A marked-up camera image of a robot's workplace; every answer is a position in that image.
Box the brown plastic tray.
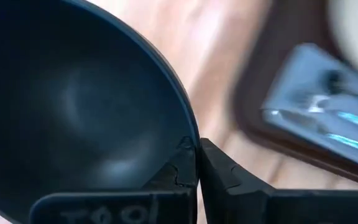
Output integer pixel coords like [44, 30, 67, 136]
[232, 0, 358, 188]

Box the blue-handled fork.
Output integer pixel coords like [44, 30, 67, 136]
[308, 95, 358, 133]

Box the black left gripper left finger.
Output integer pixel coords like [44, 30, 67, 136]
[141, 136, 199, 224]

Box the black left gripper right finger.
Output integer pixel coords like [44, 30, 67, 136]
[199, 138, 273, 224]

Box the black bowl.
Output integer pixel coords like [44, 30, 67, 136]
[0, 0, 201, 224]

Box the grey cloth napkin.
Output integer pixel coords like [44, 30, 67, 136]
[260, 42, 358, 172]

